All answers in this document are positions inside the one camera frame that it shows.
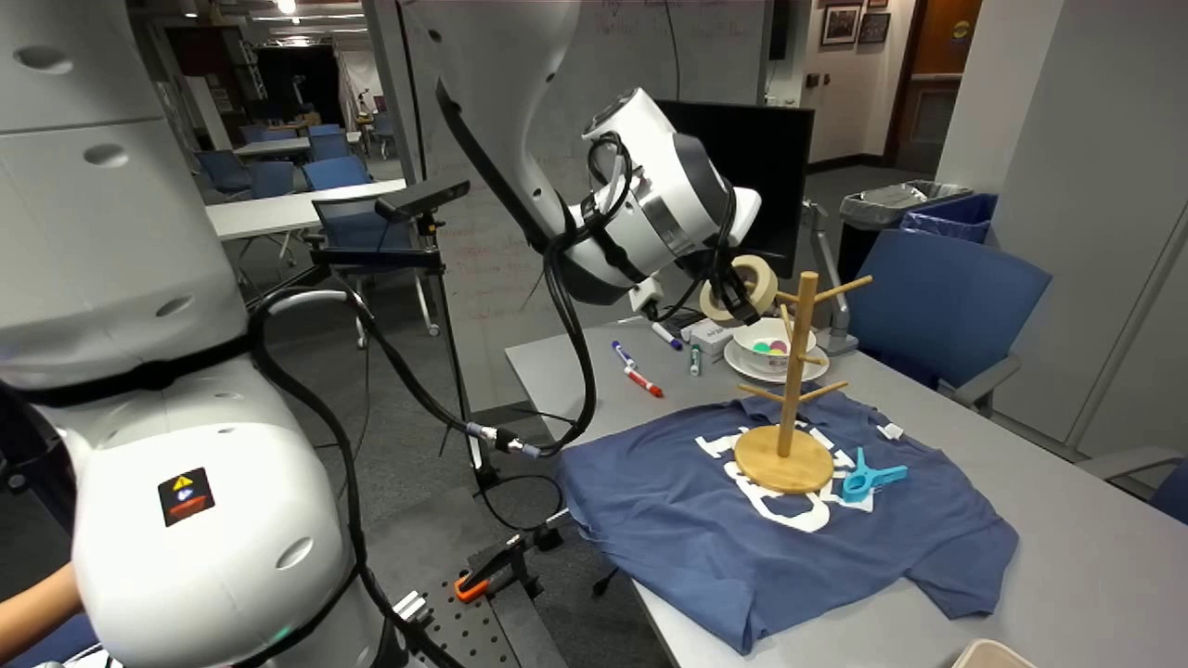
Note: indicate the black camera on stand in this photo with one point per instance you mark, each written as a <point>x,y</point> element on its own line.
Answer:
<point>386,229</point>

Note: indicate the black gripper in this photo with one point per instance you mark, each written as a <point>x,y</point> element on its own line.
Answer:
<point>715,268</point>

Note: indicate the beige masking tape roll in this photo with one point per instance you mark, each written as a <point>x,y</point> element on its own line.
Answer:
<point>762,284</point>

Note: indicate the wooden mug tree stand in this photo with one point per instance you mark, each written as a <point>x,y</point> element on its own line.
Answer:
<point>790,458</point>

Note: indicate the white bowl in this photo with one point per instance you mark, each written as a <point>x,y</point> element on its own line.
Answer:
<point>762,343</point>

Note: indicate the red dry-erase marker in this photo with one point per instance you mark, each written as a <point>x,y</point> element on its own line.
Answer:
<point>645,384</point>

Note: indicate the blue recycling bin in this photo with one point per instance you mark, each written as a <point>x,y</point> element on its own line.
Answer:
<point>955,217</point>

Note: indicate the turquoise plastic clamp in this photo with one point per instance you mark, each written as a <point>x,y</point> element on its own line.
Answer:
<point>863,482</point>

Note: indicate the blue dry-erase marker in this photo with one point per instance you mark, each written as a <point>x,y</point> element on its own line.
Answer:
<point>622,353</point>

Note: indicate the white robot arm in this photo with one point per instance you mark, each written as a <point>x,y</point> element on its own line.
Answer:
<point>205,527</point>

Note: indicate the blue printed t-shirt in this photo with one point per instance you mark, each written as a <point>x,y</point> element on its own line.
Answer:
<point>670,508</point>

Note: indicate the orange black clamp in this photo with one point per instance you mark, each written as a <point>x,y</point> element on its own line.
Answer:
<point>491,571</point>

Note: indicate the blue office chair far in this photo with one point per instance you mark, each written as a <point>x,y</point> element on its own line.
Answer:
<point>946,311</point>

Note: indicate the white cardboard box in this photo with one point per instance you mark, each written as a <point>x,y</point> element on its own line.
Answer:
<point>709,331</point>

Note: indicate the black computer monitor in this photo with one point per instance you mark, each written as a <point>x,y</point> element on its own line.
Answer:
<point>762,150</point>

